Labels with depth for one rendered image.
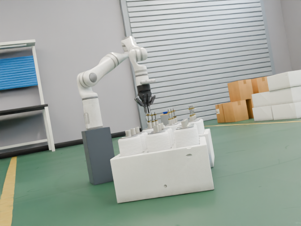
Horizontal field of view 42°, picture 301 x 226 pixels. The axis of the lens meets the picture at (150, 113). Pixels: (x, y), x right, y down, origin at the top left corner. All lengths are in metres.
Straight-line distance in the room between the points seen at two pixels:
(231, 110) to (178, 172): 4.46
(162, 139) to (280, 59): 7.66
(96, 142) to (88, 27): 5.46
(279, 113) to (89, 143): 3.15
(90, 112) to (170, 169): 0.78
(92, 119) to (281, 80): 3.03
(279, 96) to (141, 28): 3.60
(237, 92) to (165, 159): 4.56
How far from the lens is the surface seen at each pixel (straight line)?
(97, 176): 2.17
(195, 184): 1.55
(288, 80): 4.69
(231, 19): 8.51
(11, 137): 7.11
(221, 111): 6.27
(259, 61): 8.66
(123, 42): 2.44
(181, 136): 1.56
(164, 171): 1.55
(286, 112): 4.80
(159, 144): 1.57
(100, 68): 2.24
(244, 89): 6.04
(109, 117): 7.30
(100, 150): 2.16
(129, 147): 1.58
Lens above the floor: 0.33
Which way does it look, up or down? level
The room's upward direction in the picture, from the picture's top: 10 degrees counter-clockwise
